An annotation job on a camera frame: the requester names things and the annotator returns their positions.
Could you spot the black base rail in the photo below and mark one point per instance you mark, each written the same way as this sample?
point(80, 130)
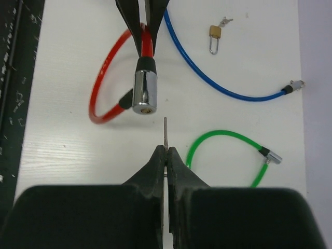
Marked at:
point(20, 30)

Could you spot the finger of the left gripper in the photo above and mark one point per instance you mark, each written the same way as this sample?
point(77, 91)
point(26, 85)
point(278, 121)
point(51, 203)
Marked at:
point(130, 12)
point(156, 10)

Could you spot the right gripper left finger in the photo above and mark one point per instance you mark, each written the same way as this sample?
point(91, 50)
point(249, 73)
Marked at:
point(129, 215)

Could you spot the green cable lock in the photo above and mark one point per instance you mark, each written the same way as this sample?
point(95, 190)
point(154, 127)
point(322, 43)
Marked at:
point(227, 158)

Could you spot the brass padlock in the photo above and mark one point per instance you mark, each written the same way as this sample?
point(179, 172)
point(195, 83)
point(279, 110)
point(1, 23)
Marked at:
point(215, 33)

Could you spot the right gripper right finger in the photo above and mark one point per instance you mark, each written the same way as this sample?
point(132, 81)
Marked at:
point(201, 216)

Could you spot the red cable lock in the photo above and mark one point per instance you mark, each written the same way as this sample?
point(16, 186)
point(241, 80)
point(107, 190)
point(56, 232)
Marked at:
point(142, 98)

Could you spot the red lock silver keys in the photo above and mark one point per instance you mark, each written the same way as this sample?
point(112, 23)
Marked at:
point(165, 144)

